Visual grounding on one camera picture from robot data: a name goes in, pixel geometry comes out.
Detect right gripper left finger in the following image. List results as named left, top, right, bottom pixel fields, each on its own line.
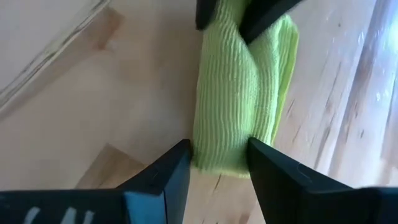
left=116, top=138, right=193, bottom=224

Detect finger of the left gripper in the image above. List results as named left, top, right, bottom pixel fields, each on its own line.
left=238, top=0, right=305, bottom=45
left=195, top=0, right=220, bottom=31

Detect green microfiber towel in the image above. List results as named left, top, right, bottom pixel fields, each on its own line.
left=192, top=0, right=300, bottom=179

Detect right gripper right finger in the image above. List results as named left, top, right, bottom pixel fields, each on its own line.
left=247, top=137, right=354, bottom=224

